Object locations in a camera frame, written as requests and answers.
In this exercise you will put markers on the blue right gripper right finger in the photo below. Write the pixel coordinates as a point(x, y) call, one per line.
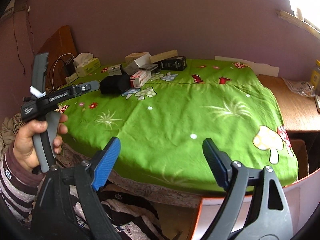
point(219, 163)

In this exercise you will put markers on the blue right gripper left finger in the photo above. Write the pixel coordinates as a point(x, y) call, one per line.
point(103, 163)

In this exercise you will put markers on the black pouch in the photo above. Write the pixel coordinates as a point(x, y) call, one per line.
point(115, 85)

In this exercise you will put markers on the red white small box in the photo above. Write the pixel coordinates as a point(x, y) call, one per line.
point(140, 78)

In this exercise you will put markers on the black gold box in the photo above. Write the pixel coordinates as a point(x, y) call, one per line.
point(177, 63)

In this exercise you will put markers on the beige cardboard box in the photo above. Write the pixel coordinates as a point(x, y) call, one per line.
point(133, 56)

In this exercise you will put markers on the long beige box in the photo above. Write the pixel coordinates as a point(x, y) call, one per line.
point(163, 56)

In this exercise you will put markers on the striped left sleeve forearm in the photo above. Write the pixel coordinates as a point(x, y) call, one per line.
point(19, 187)

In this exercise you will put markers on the person's left hand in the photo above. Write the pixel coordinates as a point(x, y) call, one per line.
point(24, 150)

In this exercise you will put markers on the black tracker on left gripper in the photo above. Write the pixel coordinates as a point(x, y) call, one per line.
point(38, 79)

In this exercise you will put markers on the wooden headboard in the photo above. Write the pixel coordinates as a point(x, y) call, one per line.
point(59, 46)

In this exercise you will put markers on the green tissue box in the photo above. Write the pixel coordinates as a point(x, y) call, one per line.
point(85, 63)

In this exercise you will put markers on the green mushroom bed sheet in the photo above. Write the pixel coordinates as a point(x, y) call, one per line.
point(162, 125)

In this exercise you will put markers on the wooden side desk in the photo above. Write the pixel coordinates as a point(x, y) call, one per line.
point(299, 113)

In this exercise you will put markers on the white paper behind bed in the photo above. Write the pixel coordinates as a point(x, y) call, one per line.
point(258, 68)

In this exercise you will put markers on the plastic bag on desk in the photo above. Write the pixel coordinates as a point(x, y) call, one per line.
point(302, 88)

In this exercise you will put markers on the yellow lid jar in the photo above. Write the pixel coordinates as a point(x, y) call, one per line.
point(315, 75)

